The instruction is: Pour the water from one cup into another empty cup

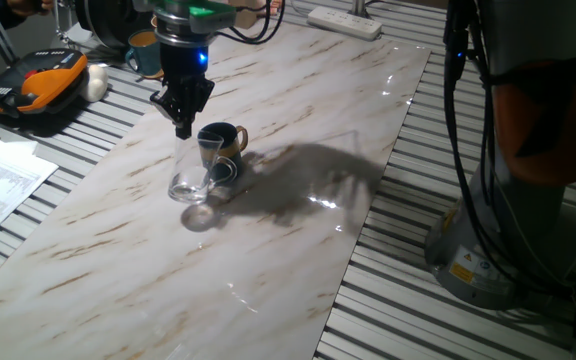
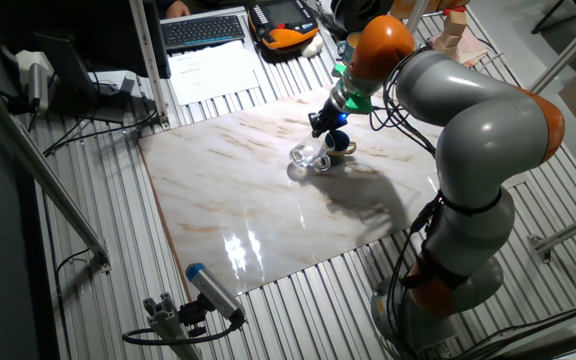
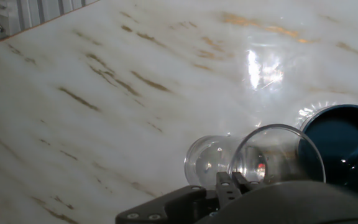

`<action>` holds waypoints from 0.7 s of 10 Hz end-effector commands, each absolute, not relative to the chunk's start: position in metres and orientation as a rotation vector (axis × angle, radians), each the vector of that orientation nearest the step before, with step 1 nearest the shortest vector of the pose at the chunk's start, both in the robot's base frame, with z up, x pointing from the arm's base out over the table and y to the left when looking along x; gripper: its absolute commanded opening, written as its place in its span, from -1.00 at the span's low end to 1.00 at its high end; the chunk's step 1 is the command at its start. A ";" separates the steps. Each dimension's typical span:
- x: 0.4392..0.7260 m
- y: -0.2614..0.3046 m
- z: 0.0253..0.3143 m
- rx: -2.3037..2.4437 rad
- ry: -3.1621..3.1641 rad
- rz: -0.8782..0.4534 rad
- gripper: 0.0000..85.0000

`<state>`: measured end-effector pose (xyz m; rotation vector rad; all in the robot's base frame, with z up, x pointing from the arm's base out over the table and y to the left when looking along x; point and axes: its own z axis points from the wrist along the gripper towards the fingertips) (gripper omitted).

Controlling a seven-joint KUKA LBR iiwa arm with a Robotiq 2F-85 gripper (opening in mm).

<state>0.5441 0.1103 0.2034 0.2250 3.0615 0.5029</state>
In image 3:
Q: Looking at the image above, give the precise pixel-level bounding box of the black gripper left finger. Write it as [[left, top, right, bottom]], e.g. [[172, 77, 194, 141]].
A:
[[115, 185, 220, 224]]

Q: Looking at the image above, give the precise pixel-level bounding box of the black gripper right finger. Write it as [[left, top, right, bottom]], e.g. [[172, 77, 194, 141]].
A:
[[215, 171, 260, 208]]

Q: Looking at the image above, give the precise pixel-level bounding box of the clear glass mug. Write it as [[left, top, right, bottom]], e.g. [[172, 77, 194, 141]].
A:
[[183, 123, 326, 190]]

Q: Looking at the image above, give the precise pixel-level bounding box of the white marble pattern board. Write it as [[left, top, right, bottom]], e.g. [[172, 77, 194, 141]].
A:
[[0, 0, 358, 224]]

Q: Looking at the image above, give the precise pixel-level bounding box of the blue mug with yellow band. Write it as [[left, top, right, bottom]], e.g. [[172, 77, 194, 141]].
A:
[[296, 104, 358, 194]]

